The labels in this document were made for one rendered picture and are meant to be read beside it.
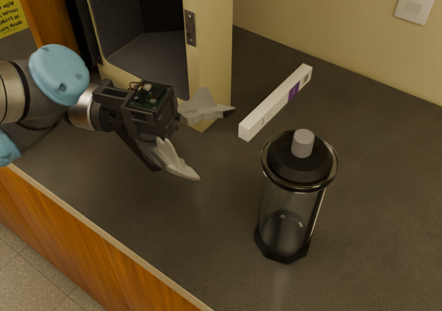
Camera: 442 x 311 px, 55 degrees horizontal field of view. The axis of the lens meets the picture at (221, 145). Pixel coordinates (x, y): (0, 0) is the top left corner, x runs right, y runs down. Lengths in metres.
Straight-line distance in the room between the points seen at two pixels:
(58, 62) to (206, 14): 0.31
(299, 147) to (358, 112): 0.48
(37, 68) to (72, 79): 0.04
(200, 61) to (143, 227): 0.33
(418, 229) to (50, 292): 1.42
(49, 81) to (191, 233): 0.39
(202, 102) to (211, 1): 0.20
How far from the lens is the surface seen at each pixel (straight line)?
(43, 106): 0.57
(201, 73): 0.84
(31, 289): 1.92
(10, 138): 0.66
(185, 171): 0.60
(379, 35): 1.12
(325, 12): 1.15
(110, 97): 0.66
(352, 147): 0.96
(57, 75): 0.56
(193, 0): 0.75
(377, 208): 0.87
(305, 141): 0.57
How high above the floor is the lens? 1.62
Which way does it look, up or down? 48 degrees down
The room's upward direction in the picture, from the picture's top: straight up
